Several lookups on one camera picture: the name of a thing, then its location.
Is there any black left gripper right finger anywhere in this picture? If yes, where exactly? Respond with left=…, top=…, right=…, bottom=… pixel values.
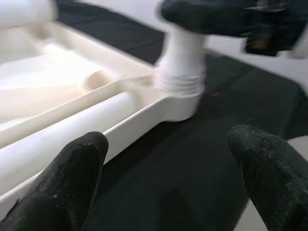
left=227, top=124, right=308, bottom=231

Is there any black tablecloth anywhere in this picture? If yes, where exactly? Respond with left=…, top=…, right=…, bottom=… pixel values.
left=54, top=0, right=308, bottom=231

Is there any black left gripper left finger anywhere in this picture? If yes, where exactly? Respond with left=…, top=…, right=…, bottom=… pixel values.
left=0, top=131, right=109, bottom=231

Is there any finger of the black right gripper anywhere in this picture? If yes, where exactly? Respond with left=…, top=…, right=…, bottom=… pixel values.
left=161, top=0, right=256, bottom=37

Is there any white plastic children table top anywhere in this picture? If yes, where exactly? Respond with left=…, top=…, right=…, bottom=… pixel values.
left=0, top=19, right=206, bottom=205

